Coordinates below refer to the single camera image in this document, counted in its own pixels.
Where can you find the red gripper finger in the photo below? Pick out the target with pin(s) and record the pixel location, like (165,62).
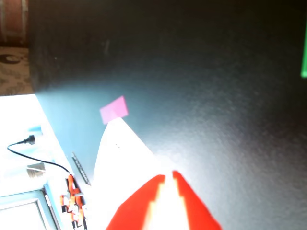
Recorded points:
(196,213)
(129,210)

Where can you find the green cube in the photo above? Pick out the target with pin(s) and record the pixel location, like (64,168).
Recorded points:
(304,64)

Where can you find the white numbered grid paper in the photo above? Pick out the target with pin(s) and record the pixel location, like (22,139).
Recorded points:
(120,155)

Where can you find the red black bar clamps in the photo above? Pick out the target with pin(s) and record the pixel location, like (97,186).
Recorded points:
(72,210)

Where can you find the orange black spring clamp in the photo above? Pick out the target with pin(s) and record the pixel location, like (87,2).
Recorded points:
(70,187)

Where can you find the black toothed strip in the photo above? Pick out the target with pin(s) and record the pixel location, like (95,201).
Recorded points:
(81,167)

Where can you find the pink masking tape piece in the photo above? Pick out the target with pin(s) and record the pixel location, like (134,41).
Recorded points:
(114,109)

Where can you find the window frame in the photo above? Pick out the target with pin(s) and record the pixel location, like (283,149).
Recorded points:
(24,196)

